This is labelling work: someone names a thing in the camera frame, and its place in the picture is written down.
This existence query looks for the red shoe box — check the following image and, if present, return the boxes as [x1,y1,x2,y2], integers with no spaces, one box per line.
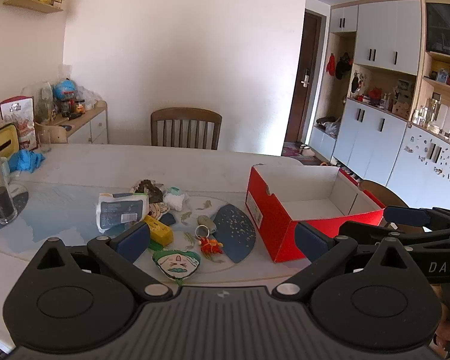
[245,164,387,264]

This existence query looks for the black hanging bag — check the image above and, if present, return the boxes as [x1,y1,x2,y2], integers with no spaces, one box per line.
[335,52,353,80]

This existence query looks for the white packet dark blue label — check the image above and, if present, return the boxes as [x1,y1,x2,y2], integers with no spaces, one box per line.
[96,191,151,233]

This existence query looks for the wooden round-back chair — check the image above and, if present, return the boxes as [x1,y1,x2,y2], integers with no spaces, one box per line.
[358,179,411,209]

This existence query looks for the yellow and green tissue box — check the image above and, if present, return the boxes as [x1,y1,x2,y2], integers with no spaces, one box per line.
[0,123,20,158]

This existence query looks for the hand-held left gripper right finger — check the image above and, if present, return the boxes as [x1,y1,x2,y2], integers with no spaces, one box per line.
[272,222,424,302]

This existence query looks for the blue gloves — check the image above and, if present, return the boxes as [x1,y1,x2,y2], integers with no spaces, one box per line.
[7,149,46,174]

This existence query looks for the dark wooden door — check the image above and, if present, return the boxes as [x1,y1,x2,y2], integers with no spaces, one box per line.
[287,10,322,143]

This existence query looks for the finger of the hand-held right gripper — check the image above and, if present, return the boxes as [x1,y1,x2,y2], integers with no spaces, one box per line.
[382,205,450,230]
[337,220,450,250]

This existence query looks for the patterned door rug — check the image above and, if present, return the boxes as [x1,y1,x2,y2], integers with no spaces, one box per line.
[282,140,317,158]

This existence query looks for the cartoon face pouch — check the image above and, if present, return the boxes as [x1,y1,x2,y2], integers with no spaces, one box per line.
[148,202,170,220]

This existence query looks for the red and white carton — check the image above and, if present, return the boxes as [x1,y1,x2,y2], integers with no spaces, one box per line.
[0,96,36,151]

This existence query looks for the white wall cabinet unit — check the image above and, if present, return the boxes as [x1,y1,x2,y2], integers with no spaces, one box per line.
[309,0,450,211]

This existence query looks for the white wrapper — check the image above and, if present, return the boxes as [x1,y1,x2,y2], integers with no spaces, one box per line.
[162,187,190,211]

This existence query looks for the red keychain toy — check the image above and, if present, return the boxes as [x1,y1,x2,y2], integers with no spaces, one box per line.
[199,235,224,256]

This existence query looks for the wooden wall shelf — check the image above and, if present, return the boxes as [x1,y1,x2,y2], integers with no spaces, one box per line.
[3,0,64,14]

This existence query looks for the clear drinking glass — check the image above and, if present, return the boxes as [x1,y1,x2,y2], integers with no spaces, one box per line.
[35,123,53,154]

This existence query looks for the small yellow box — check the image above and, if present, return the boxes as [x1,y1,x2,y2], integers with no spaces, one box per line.
[142,214,174,246]

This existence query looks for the glass jar dark contents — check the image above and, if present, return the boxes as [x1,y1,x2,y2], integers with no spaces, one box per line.
[0,148,17,226]

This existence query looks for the clear plastic bag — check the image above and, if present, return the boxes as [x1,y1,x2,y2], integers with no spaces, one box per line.
[77,86,100,111]

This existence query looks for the row of shoes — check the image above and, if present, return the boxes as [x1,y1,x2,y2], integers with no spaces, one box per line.
[334,163,361,181]

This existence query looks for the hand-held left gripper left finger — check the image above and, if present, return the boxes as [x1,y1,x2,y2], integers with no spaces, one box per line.
[30,222,173,302]

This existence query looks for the white wooden-top sideboard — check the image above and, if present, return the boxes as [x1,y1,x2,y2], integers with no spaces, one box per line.
[37,100,109,145]

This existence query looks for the blue globe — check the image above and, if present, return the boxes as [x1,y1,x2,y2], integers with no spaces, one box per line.
[53,78,77,102]

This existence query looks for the wooden slatted dining chair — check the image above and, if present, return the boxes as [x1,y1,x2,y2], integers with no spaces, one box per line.
[151,107,223,151]

